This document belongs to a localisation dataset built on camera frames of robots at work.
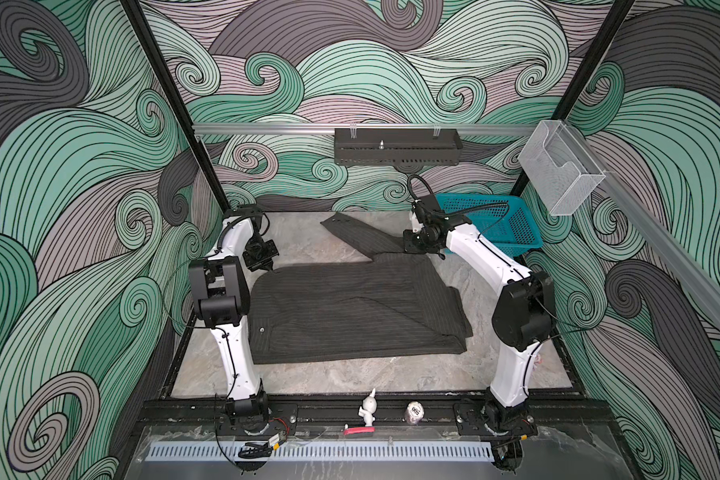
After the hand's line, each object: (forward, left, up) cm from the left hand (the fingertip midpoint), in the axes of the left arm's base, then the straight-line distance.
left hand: (272, 263), depth 95 cm
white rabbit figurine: (-40, -31, -4) cm, 51 cm away
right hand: (+3, -44, +8) cm, 44 cm away
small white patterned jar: (-41, -42, -1) cm, 59 cm away
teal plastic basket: (+23, -88, -5) cm, 91 cm away
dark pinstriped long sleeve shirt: (-10, -41, -7) cm, 43 cm away
